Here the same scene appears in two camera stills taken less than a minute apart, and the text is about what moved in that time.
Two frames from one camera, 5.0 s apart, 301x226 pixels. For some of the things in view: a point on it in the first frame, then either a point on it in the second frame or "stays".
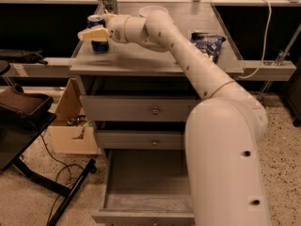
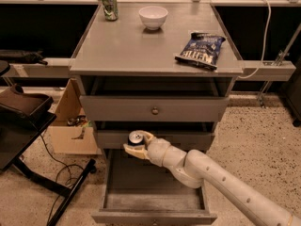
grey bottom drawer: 146,187 stays
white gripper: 116,28 → 155,151
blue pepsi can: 96,20 → 135,138
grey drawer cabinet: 139,97 stays
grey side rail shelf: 280,71 stays
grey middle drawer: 141,139 stays
